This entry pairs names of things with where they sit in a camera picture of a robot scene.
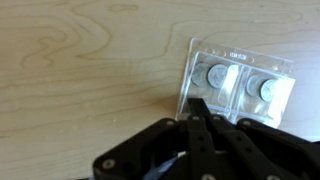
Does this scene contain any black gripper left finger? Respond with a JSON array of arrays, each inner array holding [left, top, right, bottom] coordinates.
[[92, 97, 223, 180]]

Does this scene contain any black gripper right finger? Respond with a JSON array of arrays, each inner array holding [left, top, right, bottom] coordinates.
[[199, 97, 320, 180]]

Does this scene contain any silver coin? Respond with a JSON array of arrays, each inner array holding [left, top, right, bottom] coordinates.
[[245, 73, 268, 98], [207, 63, 230, 90], [259, 78, 280, 103]]

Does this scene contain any clear plastic object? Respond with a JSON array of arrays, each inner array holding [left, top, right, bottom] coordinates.
[[174, 37, 297, 129]]

